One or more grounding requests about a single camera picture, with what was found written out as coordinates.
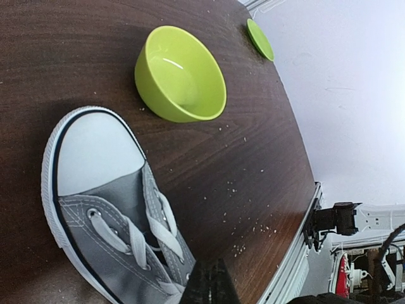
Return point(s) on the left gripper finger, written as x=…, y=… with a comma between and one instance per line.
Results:
x=210, y=283

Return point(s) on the white shoelace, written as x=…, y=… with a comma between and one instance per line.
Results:
x=164, y=228

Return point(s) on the grey canvas sneaker red sole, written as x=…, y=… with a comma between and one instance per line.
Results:
x=93, y=163

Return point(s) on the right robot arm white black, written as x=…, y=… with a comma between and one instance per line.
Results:
x=370, y=269

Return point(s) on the red sneaker in background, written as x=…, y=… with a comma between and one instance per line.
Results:
x=341, y=283

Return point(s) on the green plastic bowl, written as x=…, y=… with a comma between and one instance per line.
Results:
x=178, y=78

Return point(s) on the green plastic plate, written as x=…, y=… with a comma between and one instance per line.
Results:
x=259, y=40

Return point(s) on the front aluminium rail base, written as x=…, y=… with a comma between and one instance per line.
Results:
x=292, y=271

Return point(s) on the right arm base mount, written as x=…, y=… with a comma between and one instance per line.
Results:
x=340, y=219

